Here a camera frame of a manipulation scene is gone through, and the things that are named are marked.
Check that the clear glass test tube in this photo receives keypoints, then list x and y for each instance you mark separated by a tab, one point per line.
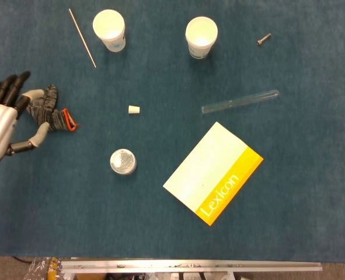
239	101

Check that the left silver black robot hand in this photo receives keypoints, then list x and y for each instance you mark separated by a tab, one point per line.
0	128

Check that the white cup blue stripe print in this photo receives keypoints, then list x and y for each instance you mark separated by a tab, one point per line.
201	33

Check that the blue felt table cover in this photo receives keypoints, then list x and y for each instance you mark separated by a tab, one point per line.
172	204

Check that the aluminium frame rail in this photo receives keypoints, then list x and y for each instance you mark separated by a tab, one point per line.
189	266

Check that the grey knitted glove red cuff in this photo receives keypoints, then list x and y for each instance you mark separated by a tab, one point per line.
48	111

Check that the white rubber stopper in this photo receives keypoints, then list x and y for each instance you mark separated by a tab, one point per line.
133	110

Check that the white cup blue splash print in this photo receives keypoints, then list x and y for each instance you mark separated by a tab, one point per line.
109	26

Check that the white yellow Lexicon book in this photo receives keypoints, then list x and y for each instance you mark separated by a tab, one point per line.
207	169

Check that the grey metal bolt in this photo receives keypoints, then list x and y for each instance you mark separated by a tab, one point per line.
263	39

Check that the clear round paper clip box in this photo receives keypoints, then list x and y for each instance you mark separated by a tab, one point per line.
123	161

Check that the crumpled clear plastic wrap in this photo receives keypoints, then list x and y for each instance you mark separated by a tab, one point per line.
43	268

